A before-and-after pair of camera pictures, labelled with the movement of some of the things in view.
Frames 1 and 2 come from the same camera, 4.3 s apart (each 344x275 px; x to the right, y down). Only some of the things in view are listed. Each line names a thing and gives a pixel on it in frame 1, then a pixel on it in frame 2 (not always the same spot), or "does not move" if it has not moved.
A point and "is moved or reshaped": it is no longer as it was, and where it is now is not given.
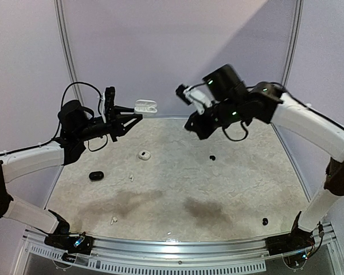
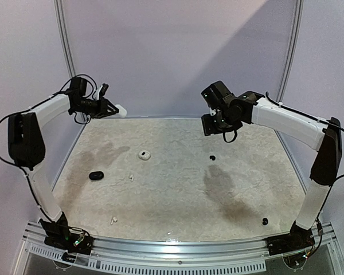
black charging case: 96,175 does not move
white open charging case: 144,154 does not move
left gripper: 116,125 -> 102,112
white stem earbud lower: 114,220 does not move
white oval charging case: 147,107 is moved or reshaped
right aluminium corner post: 293,43 does not move
